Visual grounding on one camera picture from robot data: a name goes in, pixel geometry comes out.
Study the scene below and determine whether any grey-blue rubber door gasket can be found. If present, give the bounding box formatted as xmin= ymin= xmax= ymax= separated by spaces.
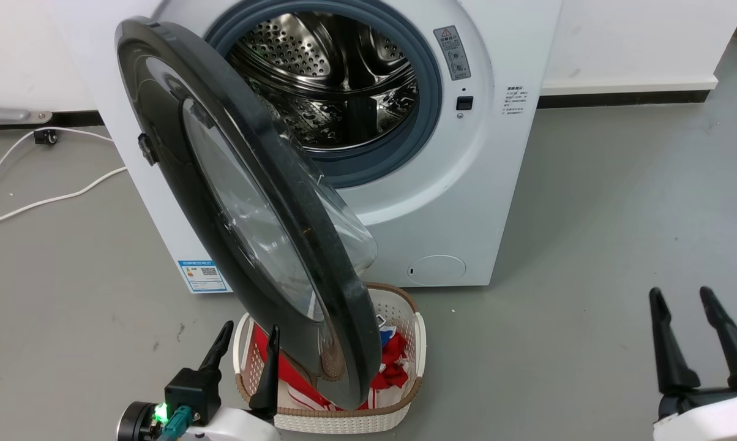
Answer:
xmin=204 ymin=0 xmax=443 ymax=189

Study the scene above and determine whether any blue energy label sticker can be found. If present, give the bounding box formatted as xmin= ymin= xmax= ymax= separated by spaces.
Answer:
xmin=178 ymin=260 xmax=230 ymax=293

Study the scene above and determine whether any white plastic laundry basket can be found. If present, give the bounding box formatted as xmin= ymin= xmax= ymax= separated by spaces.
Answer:
xmin=233 ymin=282 xmax=427 ymax=434

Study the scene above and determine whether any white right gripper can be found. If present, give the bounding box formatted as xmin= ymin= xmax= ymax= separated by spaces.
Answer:
xmin=649 ymin=286 xmax=737 ymax=441

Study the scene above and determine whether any grey warning sticker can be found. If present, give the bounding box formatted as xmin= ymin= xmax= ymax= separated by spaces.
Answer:
xmin=433 ymin=26 xmax=471 ymax=81

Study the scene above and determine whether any grey metal bracket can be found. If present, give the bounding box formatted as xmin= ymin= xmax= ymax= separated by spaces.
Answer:
xmin=0 ymin=100 xmax=53 ymax=126

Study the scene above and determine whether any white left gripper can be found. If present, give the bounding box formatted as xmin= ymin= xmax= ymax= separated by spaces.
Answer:
xmin=165 ymin=321 xmax=282 ymax=441

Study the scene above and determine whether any dark round washing machine door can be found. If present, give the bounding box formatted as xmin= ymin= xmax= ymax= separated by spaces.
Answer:
xmin=114 ymin=17 xmax=383 ymax=411

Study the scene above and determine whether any round white filter cover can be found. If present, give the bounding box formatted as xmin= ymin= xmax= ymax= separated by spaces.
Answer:
xmin=407 ymin=255 xmax=467 ymax=286

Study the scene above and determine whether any white front-load washing machine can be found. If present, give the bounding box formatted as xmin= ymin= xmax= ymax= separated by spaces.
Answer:
xmin=56 ymin=0 xmax=564 ymax=295

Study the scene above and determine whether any red and white clothing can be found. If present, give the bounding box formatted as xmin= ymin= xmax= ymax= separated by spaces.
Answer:
xmin=252 ymin=315 xmax=410 ymax=411

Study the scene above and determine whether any teal cable connector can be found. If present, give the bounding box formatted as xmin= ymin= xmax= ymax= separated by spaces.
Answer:
xmin=157 ymin=405 xmax=193 ymax=441

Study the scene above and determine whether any stainless steel perforated drum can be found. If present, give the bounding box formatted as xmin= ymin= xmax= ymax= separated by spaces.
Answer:
xmin=226 ymin=12 xmax=419 ymax=151

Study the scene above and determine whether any white power cable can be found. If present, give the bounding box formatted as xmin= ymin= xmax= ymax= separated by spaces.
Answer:
xmin=0 ymin=166 xmax=128 ymax=231
xmin=0 ymin=127 xmax=114 ymax=204

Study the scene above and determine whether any black door latch hook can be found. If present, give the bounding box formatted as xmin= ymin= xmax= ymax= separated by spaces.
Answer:
xmin=137 ymin=133 xmax=159 ymax=167

